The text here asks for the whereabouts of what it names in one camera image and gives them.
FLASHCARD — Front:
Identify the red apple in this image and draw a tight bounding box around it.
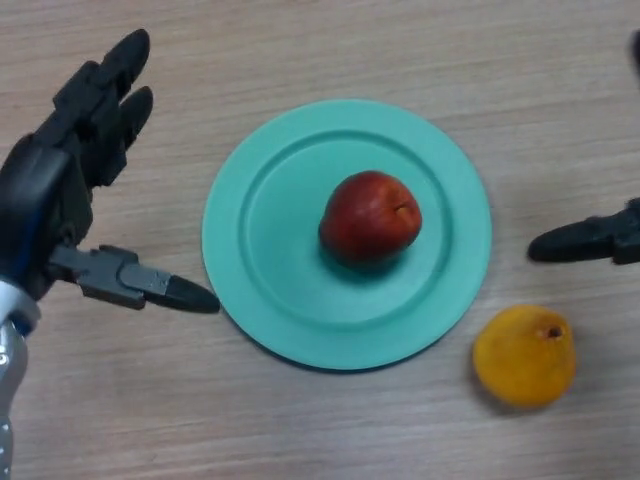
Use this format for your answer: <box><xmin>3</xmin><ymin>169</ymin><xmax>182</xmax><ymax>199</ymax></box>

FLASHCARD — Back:
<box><xmin>318</xmin><ymin>170</ymin><xmax>423</xmax><ymax>265</ymax></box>

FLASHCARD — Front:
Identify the green round plate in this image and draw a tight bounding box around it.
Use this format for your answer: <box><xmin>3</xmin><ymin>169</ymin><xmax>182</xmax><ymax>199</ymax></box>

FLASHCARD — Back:
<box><xmin>201</xmin><ymin>98</ymin><xmax>493</xmax><ymax>372</ymax></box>

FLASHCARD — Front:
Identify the yellow pear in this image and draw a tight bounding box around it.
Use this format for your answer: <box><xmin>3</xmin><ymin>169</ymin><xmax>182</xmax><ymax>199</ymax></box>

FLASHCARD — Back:
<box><xmin>472</xmin><ymin>304</ymin><xmax>577</xmax><ymax>410</ymax></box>

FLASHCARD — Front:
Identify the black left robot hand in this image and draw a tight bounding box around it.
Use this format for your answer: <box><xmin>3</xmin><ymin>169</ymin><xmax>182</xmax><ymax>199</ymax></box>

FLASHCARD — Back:
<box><xmin>0</xmin><ymin>28</ymin><xmax>222</xmax><ymax>315</ymax></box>

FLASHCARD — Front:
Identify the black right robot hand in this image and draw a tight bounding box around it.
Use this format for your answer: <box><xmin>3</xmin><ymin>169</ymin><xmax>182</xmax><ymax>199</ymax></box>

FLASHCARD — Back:
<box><xmin>527</xmin><ymin>29</ymin><xmax>640</xmax><ymax>266</ymax></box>

